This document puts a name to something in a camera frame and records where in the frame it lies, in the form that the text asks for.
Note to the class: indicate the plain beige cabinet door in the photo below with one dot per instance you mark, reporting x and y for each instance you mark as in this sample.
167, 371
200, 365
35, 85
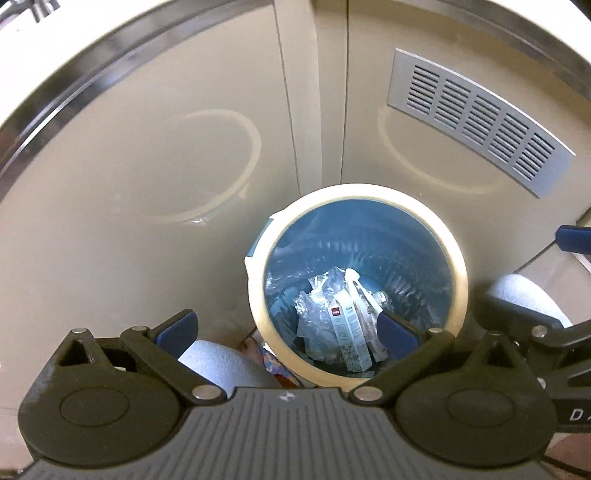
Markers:
138, 161

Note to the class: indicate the cream rim trash bin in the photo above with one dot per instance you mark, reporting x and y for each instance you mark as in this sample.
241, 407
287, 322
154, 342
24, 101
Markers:
277, 341

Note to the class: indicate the white carton red label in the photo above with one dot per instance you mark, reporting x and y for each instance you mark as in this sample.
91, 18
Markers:
348, 332

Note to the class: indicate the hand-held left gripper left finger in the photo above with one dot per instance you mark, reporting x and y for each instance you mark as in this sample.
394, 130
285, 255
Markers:
178, 331

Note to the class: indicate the small clear white cap bottle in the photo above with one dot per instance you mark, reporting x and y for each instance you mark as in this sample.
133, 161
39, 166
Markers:
379, 297

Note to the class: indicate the blue trash bag liner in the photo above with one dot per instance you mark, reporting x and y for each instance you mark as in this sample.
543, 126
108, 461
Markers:
332, 240

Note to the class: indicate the grey cabinet vent grille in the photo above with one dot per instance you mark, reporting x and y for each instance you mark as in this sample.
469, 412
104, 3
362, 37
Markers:
480, 115

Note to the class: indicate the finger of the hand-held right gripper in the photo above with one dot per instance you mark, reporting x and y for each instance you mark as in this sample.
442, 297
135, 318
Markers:
554, 344
575, 239

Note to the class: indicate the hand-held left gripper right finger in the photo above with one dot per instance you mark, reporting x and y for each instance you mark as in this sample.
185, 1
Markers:
397, 334

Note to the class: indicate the clear plastic bag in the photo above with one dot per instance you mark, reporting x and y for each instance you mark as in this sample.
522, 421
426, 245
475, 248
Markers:
318, 300

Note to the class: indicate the colourful printed cloth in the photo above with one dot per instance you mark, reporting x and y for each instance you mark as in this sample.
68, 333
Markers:
277, 364

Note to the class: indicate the beige cabinet door with vent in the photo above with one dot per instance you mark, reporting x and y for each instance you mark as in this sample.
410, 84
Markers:
369, 69

